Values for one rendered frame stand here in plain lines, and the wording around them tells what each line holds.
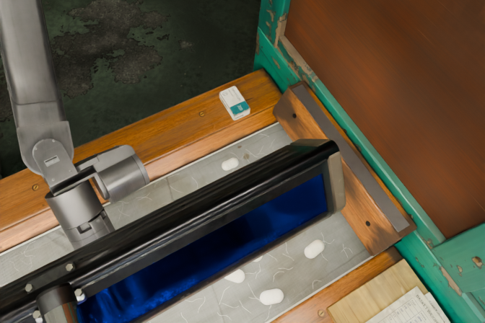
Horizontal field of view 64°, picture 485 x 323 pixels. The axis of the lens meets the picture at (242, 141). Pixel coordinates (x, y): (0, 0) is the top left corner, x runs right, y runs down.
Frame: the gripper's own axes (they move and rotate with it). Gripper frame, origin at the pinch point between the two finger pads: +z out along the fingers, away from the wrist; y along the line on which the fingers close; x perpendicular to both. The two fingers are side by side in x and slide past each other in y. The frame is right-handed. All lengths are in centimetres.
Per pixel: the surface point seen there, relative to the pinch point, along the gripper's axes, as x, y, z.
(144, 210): 11.7, 7.3, -7.4
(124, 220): 11.7, 3.5, -7.3
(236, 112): 13.3, 29.6, -16.0
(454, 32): -25, 42, -23
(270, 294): -4.7, 18.7, 8.2
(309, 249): -3.0, 27.9, 6.3
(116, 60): 133, 22, -33
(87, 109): 121, 2, -19
